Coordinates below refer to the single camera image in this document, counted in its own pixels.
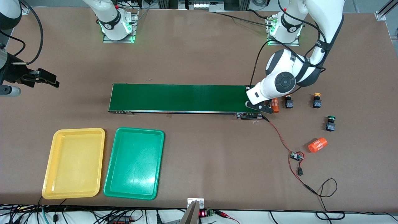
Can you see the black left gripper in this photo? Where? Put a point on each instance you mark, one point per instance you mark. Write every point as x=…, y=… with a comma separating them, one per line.
x=247, y=89

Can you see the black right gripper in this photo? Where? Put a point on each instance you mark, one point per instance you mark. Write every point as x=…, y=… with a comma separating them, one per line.
x=15, y=72

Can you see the orange cylinder with white print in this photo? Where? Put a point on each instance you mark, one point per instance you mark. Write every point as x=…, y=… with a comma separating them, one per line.
x=275, y=105
x=317, y=145

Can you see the yellow push button switch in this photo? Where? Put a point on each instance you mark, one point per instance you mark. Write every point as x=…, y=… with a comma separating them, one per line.
x=317, y=102
x=289, y=103

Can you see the green push button switch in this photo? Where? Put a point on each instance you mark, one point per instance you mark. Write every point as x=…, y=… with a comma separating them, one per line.
x=330, y=125

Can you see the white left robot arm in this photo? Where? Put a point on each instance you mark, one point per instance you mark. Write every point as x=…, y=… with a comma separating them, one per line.
x=279, y=82

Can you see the green conveyor belt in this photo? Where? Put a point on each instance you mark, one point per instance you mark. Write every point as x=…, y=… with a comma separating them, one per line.
x=186, y=98

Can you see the small green circuit board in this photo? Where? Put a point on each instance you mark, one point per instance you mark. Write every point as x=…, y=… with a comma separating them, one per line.
x=297, y=156

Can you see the yellow plastic tray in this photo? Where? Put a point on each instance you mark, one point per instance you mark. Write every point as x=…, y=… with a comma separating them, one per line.
x=74, y=161

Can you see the small black inline connector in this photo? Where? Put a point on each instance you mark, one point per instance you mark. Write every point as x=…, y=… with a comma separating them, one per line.
x=300, y=171

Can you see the red alligator clip lead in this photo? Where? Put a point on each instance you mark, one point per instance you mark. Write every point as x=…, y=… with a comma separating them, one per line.
x=225, y=214

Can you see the green plastic tray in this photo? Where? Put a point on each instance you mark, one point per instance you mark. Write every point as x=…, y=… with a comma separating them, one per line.
x=133, y=165

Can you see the red digit display module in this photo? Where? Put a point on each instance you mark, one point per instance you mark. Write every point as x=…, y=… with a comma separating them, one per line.
x=203, y=213

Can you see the grey metal stand pole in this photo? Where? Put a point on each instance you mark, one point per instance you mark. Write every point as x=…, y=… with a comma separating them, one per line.
x=190, y=214

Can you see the black red power strip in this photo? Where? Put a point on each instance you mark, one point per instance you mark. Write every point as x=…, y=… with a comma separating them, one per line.
x=121, y=220

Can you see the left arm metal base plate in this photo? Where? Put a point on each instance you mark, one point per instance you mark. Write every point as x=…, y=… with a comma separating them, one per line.
x=293, y=43

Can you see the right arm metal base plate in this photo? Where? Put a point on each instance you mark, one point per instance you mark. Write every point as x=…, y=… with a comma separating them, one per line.
x=132, y=28

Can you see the silver metal clamp bracket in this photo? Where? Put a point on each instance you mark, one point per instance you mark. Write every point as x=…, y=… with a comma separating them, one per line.
x=196, y=201

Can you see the aluminium frame post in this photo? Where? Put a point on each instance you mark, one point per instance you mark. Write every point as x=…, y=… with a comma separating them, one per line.
x=382, y=14

